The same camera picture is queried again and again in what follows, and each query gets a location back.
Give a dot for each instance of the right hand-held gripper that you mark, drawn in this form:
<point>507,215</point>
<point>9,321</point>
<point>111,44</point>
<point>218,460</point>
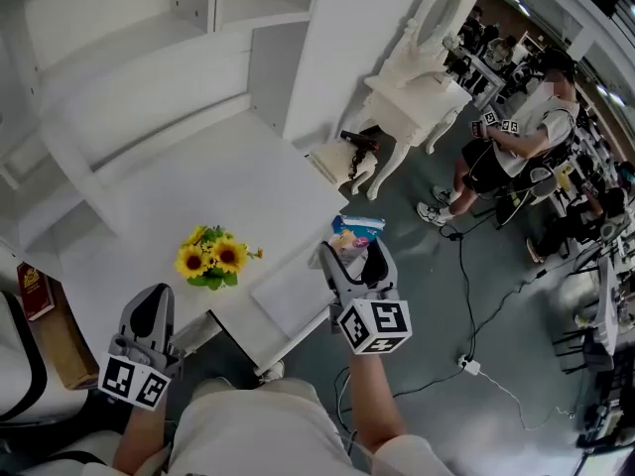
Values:
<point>377,325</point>

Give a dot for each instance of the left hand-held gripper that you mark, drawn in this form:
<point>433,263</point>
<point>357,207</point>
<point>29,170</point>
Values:
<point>129,380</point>

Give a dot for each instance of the blue packet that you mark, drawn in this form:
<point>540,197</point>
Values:
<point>357,231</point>

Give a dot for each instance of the white desk drawer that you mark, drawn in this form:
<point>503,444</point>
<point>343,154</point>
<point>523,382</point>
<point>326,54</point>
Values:
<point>292,305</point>

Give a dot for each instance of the person's right forearm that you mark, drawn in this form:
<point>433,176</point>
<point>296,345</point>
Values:
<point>374,399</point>

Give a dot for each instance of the person's left forearm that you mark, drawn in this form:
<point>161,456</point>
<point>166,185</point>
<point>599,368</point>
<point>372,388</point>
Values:
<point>136,439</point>

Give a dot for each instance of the brown cardboard box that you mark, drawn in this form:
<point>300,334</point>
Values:
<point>64,350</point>

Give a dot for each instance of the sunflower pot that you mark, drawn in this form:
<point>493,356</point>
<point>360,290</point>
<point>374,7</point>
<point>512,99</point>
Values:
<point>213,258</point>

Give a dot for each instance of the dark curly hairpiece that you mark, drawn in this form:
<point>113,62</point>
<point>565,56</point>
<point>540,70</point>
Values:
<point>358,164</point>

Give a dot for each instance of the red book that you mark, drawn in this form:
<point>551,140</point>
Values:
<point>36,293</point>

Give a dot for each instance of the white cushioned stool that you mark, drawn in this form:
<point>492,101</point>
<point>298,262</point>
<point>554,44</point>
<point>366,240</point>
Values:
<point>337,159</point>

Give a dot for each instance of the person's white shoe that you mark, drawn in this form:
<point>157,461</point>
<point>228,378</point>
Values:
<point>272,371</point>

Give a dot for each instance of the white power strip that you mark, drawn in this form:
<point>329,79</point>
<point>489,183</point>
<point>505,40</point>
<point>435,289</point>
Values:
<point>469,365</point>

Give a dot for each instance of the white and black machine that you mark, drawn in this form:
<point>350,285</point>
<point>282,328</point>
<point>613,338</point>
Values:
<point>74,464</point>
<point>20,375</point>

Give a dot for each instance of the black hair dryer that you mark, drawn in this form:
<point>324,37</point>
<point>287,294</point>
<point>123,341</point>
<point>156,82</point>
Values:
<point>359,139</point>

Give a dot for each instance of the person's light shirt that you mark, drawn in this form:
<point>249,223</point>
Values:
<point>258,439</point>

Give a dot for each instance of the white desk with hutch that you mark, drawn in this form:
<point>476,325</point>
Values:
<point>198,166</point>

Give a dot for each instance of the white vanity table with mirror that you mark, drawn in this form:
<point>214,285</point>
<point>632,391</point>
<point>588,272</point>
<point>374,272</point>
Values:
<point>417,97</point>

